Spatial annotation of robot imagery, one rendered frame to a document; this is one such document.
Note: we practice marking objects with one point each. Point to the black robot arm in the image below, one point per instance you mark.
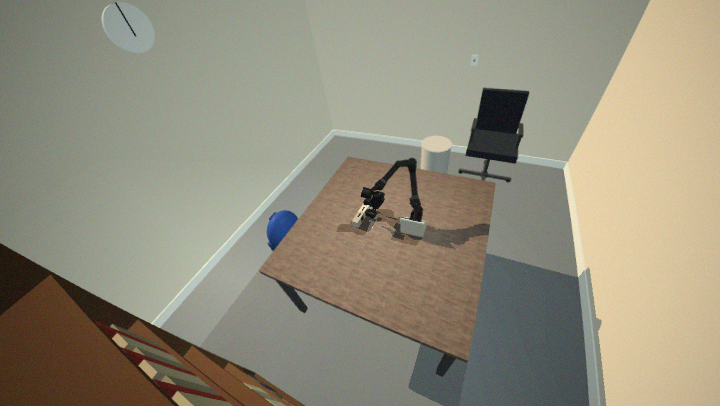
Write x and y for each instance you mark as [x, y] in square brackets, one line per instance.
[417, 213]

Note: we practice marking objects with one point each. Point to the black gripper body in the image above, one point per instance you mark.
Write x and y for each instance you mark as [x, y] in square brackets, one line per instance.
[375, 205]

